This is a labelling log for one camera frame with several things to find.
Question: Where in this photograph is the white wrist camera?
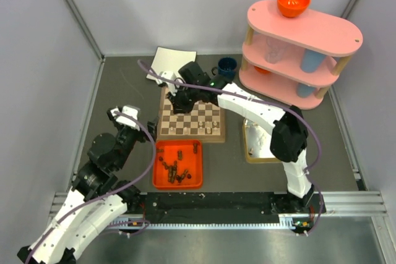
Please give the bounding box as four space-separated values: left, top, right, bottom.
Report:
110 105 140 130
155 71 177 95

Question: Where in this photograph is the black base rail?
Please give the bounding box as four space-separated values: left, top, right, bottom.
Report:
140 192 321 224

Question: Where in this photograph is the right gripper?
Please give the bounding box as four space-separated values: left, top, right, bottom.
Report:
166 83 200 115

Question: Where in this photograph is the light blue plastic cup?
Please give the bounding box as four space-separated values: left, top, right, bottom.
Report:
301 49 326 73

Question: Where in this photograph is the dark rook chess piece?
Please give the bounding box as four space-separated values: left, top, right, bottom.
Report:
177 150 183 161

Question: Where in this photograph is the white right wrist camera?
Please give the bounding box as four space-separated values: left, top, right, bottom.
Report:
155 71 177 95

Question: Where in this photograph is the clear plastic cup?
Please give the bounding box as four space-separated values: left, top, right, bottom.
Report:
265 36 288 64

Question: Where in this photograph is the orange plastic bowl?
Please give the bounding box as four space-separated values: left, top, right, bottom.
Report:
277 0 311 18

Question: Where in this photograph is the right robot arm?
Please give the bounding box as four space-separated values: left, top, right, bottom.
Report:
161 62 314 212

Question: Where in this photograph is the white tall piece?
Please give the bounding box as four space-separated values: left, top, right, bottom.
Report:
205 122 212 134

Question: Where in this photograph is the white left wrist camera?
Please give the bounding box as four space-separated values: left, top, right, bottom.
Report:
110 105 140 130

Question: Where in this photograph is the orange plastic tray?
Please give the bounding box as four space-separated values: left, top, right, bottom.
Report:
152 140 204 190

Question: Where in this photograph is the small orange bowl lower shelf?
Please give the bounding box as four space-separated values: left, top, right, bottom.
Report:
254 66 270 74

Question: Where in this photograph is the wooden chess board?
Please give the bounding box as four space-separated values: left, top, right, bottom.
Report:
157 88 226 143

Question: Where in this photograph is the dark blue enamel mug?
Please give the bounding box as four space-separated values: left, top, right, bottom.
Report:
212 57 237 80

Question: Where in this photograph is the white square plate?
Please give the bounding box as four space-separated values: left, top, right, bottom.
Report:
151 46 197 75

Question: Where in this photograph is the dark long chess piece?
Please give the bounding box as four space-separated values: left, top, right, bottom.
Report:
168 166 173 183

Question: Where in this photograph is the pink three-tier shelf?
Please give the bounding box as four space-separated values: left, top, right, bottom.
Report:
239 0 363 110

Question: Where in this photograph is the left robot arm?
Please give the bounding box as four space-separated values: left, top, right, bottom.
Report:
17 105 158 263

